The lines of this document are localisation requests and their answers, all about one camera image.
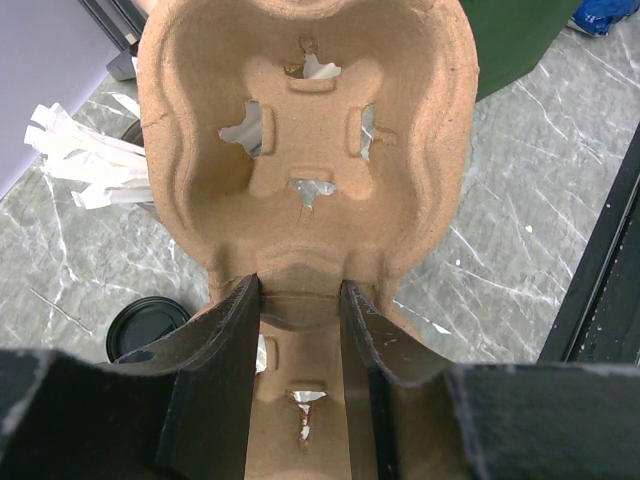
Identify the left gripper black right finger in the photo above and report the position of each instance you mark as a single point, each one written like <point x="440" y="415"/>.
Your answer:
<point x="413" y="414"/>

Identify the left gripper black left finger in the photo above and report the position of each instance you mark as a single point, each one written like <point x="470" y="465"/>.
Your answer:
<point x="177" y="408"/>

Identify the brown two-cup carrier tray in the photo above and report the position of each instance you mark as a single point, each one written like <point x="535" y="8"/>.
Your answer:
<point x="307" y="143"/>

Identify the green paper gift bag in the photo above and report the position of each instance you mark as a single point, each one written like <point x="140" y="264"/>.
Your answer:
<point x="512" y="36"/>

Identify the blue Doritos chip bag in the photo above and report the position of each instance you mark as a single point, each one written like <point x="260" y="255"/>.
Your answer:
<point x="595" y="17"/>

